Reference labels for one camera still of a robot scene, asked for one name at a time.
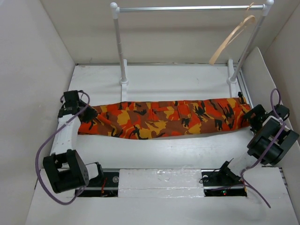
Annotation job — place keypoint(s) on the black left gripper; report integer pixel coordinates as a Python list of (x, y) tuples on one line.
[(91, 113)]

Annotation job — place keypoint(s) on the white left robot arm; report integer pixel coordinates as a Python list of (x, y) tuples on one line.
[(64, 167)]

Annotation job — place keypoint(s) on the white clothes rack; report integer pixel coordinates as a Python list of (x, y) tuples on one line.
[(184, 32)]

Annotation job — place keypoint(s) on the beige wooden hanger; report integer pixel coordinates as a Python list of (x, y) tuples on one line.
[(247, 20)]

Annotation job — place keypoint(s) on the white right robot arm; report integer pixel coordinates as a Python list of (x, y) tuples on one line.
[(233, 169)]

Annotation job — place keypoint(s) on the orange camouflage trousers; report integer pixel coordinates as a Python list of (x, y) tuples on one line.
[(148, 120)]

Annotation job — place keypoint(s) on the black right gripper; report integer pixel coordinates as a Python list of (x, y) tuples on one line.
[(258, 110)]

